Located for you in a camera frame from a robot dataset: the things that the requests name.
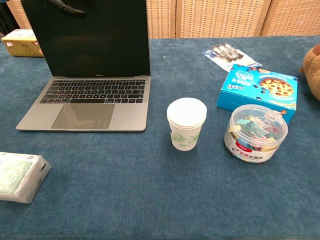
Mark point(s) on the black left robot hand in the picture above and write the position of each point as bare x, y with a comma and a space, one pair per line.
67, 8

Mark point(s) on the grey laptop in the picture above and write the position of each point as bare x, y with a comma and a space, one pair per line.
85, 90

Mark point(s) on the woven wicker screen panel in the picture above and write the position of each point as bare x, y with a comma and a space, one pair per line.
17, 15
161, 18
220, 17
292, 17

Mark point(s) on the yellow cardboard box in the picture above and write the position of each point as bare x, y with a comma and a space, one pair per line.
20, 46

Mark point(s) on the stacked white leaf-print paper cups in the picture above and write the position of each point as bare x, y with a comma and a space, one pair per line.
186, 125

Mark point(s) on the plastic-wrapped green tissue pack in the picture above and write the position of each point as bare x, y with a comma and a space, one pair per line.
17, 177

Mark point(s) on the blue-green tablecloth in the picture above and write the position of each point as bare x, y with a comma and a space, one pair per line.
140, 195

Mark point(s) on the blue cookie box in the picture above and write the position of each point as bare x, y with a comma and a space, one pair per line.
257, 92

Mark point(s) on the clear tub of binder clips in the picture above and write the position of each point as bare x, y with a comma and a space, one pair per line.
255, 140

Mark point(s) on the brown plush toy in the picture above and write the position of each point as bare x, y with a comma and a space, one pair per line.
313, 75

